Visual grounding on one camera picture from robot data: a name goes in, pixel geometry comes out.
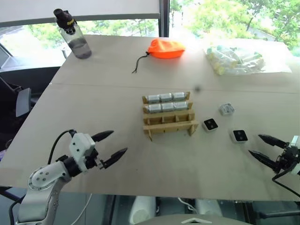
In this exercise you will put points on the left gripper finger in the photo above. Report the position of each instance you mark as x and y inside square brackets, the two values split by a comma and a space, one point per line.
[102, 135]
[114, 157]

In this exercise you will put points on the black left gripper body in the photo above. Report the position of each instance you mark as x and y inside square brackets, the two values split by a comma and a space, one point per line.
[92, 159]

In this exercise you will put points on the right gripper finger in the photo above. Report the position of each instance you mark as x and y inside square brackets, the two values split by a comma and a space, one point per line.
[273, 141]
[263, 159]

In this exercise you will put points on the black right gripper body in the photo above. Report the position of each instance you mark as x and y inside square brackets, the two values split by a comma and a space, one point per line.
[287, 159]

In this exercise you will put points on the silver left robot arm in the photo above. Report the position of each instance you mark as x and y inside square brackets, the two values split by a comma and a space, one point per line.
[42, 178]

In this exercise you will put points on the wooden rack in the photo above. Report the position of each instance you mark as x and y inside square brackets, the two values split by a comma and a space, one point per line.
[168, 127]

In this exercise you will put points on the white rounded robot leg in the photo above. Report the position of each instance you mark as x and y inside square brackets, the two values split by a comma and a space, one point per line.
[141, 209]
[208, 207]

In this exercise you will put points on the black chair grey armrest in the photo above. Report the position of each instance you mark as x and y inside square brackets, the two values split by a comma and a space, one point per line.
[22, 103]

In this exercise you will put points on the clear plastic bag of tubes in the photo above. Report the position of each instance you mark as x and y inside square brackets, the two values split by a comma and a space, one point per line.
[236, 61]

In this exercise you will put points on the clear water bottle black cap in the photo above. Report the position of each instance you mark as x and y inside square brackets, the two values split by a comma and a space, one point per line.
[79, 44]

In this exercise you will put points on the grey robot torso white chevron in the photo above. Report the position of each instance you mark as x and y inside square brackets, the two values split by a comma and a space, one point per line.
[192, 220]

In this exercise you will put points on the white roller blind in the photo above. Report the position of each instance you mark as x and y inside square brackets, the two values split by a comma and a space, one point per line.
[82, 9]

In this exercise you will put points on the white square device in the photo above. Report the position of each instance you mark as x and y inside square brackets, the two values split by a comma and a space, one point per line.
[241, 136]
[210, 125]

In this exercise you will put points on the small silver device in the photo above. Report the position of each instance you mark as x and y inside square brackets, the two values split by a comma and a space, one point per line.
[227, 109]

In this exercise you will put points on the dark window frame post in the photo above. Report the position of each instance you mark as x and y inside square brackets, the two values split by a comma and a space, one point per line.
[164, 17]

